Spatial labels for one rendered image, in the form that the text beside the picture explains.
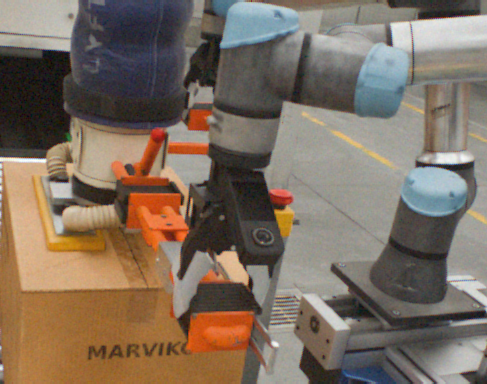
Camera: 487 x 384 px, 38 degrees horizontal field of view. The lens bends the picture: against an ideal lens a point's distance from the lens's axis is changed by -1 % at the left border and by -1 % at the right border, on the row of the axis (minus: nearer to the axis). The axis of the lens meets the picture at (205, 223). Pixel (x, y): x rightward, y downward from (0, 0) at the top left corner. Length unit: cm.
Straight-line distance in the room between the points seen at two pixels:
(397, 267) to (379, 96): 70
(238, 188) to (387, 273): 69
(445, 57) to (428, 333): 74
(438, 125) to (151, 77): 58
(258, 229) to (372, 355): 73
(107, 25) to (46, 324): 50
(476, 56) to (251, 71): 27
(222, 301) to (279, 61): 28
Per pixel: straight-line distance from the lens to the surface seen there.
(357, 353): 140
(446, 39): 87
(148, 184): 118
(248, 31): 73
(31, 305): 114
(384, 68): 74
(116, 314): 118
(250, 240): 72
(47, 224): 131
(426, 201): 135
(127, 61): 123
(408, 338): 145
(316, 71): 73
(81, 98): 127
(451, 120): 147
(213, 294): 84
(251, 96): 74
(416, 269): 139
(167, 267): 93
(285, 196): 180
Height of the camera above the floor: 164
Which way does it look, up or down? 23 degrees down
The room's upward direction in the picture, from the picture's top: 9 degrees clockwise
